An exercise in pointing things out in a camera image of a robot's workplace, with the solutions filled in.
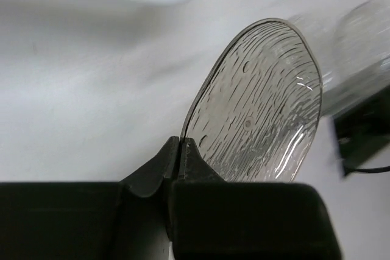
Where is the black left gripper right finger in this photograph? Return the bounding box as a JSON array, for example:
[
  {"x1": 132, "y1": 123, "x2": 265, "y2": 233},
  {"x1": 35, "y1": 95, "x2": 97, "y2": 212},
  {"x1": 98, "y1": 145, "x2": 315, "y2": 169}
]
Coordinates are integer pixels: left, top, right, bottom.
[{"x1": 169, "y1": 139, "x2": 342, "y2": 259}]

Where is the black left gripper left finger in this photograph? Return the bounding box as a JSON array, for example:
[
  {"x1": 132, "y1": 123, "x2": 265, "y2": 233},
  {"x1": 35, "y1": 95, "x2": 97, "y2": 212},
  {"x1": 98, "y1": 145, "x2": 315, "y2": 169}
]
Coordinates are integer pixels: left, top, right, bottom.
[{"x1": 1, "y1": 136, "x2": 179, "y2": 259}]

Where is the clear iridescent square plate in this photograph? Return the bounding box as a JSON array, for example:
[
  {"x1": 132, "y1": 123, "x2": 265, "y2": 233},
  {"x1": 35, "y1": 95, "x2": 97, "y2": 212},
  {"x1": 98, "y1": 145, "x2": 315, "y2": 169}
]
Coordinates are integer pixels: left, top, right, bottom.
[{"x1": 180, "y1": 18, "x2": 323, "y2": 182}]

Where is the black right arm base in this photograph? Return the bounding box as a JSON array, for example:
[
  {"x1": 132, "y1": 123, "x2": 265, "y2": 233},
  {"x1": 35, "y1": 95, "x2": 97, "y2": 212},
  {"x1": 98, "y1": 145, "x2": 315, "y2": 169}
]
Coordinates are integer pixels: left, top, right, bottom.
[{"x1": 332, "y1": 87, "x2": 389, "y2": 177}]

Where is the clear textured glass plate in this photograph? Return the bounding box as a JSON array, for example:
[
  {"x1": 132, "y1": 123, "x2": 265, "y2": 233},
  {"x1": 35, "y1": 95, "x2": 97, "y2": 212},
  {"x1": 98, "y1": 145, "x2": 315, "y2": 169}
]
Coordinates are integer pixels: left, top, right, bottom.
[{"x1": 289, "y1": 0, "x2": 389, "y2": 116}]

